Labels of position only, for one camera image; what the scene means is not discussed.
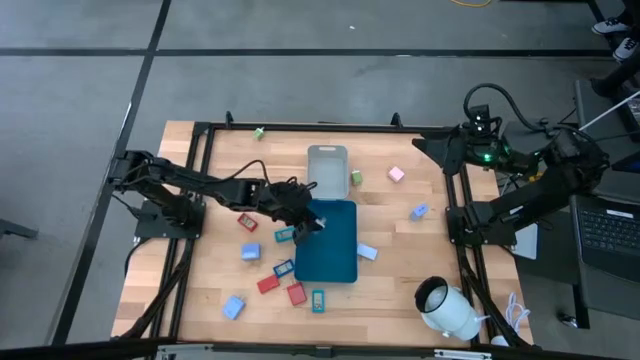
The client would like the dark teal tray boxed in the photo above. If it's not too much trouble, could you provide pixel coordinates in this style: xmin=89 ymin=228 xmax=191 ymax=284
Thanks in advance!
xmin=293 ymin=198 xmax=359 ymax=285

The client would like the person's white shoe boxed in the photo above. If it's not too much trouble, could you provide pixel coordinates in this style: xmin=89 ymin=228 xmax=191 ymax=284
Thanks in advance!
xmin=591 ymin=16 xmax=631 ymax=37
xmin=612 ymin=35 xmax=640 ymax=64

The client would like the white diagonal cable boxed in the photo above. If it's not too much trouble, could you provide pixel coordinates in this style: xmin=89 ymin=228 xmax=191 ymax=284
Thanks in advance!
xmin=579 ymin=89 xmax=640 ymax=132

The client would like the dark blue tablet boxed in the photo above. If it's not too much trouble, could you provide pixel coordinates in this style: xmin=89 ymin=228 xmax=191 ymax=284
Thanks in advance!
xmin=610 ymin=151 xmax=640 ymax=175

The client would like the black aluminium table frame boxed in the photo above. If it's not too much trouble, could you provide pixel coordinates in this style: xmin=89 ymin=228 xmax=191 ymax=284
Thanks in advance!
xmin=112 ymin=110 xmax=534 ymax=351

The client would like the grey side desk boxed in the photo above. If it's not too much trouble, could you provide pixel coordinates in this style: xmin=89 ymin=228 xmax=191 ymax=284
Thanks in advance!
xmin=569 ymin=78 xmax=640 ymax=321

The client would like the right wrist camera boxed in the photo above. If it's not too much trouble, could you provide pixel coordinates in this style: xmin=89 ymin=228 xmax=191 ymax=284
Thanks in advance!
xmin=468 ymin=103 xmax=494 ymax=134

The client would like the grey plastic bin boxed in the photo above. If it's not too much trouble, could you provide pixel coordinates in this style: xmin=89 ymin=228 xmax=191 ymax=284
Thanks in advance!
xmin=305 ymin=144 xmax=351 ymax=201

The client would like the red flat box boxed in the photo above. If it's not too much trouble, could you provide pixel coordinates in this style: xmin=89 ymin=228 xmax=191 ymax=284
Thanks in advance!
xmin=256 ymin=274 xmax=281 ymax=295

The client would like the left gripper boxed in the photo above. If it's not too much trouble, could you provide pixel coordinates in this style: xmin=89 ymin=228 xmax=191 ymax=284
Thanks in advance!
xmin=263 ymin=179 xmax=325 ymax=246

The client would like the dark grey laptop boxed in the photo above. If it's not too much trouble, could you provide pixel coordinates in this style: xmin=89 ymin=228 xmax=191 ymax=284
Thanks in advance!
xmin=569 ymin=193 xmax=640 ymax=284

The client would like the rig crossbar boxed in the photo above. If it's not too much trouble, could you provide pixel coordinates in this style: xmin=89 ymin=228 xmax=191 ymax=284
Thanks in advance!
xmin=0 ymin=337 xmax=640 ymax=360

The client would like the white coiled cable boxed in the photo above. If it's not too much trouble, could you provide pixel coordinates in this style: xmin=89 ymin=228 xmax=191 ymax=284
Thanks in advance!
xmin=503 ymin=291 xmax=532 ymax=335

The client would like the black furniture foot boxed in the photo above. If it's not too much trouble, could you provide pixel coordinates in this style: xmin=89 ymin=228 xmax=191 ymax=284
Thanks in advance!
xmin=0 ymin=218 xmax=39 ymax=240

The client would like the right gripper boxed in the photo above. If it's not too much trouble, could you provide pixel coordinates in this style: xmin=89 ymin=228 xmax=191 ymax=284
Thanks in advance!
xmin=412 ymin=127 xmax=512 ymax=176

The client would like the white cylindrical device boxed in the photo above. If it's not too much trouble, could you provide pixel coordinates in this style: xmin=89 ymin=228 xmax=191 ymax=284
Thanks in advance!
xmin=413 ymin=275 xmax=485 ymax=342

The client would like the red window box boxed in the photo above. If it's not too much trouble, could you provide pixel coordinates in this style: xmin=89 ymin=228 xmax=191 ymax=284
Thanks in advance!
xmin=236 ymin=213 xmax=260 ymax=233

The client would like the blue window box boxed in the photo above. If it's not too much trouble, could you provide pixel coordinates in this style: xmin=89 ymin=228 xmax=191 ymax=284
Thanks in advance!
xmin=272 ymin=258 xmax=296 ymax=279

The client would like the large light blue charger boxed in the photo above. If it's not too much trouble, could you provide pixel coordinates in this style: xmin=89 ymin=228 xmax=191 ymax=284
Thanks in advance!
xmin=221 ymin=294 xmax=247 ymax=321

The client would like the red wall charger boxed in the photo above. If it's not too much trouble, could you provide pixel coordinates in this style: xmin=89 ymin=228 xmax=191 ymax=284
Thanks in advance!
xmin=286 ymin=282 xmax=308 ymax=307

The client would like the light grey flat box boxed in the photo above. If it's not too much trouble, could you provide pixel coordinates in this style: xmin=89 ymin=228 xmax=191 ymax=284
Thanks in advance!
xmin=512 ymin=222 xmax=540 ymax=261

